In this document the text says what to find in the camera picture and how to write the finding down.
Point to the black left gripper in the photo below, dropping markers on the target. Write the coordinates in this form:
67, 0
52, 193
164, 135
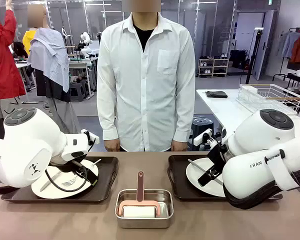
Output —
67, 165

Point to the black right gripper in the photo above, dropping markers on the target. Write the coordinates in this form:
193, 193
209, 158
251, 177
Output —
218, 155

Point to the white round plate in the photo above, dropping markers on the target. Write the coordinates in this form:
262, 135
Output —
65, 175
195, 180

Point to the silver table knife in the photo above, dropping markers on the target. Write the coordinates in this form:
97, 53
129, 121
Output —
196, 165
47, 183

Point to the dark brown serving tray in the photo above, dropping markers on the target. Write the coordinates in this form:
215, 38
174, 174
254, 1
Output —
177, 175
107, 175

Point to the silver fork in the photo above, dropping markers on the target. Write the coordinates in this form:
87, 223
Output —
68, 183

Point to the pink lint roller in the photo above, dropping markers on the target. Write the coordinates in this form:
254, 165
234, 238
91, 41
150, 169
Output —
140, 185

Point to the person's left forearm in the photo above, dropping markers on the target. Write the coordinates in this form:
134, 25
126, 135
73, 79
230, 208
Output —
185, 120

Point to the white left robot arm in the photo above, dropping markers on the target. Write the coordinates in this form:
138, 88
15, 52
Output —
25, 140

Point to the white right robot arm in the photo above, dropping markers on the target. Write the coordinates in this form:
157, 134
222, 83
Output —
252, 140

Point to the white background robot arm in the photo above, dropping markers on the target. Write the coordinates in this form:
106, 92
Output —
85, 47

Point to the person's right forearm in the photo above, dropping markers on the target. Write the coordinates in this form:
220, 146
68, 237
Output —
107, 117

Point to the person's right hand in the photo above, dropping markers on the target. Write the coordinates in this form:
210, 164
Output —
112, 145

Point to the person's left hand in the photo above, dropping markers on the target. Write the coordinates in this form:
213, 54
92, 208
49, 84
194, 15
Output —
179, 145

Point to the dark grey plastic stool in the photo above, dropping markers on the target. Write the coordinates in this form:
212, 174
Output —
198, 125

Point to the white side table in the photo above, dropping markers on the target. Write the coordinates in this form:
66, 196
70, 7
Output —
222, 110

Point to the rectangular metal tin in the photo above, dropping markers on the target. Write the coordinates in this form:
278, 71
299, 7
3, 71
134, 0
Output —
145, 222

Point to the grey step stool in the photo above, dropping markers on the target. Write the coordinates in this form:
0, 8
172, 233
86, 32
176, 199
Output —
77, 92

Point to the white cutlery holder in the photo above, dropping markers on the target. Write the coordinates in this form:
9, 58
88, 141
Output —
248, 89

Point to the person in white shirt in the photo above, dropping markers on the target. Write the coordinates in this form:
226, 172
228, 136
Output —
145, 87

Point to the white workbench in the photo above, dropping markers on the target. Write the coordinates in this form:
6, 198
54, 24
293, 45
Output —
80, 65

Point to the white shoe rack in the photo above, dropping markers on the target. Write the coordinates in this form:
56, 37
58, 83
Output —
212, 67

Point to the black bag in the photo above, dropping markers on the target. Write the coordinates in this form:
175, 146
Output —
238, 58

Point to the black side table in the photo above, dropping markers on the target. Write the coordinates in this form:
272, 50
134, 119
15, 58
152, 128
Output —
297, 80

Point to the black tripod with light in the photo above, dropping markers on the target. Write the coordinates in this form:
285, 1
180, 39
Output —
258, 45

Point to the figure in yellow jacket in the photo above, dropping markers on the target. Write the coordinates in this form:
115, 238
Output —
28, 42

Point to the grey hanging shirt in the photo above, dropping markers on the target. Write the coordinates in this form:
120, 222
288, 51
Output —
288, 45

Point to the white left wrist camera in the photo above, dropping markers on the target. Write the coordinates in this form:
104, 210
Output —
91, 138

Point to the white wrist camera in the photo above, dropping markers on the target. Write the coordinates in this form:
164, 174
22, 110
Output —
201, 138
91, 138

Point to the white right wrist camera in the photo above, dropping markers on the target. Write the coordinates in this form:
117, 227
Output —
201, 138

